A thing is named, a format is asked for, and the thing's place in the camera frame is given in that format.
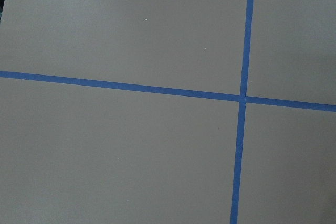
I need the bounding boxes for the brown paper table cover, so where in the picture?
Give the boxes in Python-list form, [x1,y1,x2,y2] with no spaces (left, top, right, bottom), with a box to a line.
[1,0,335,223]

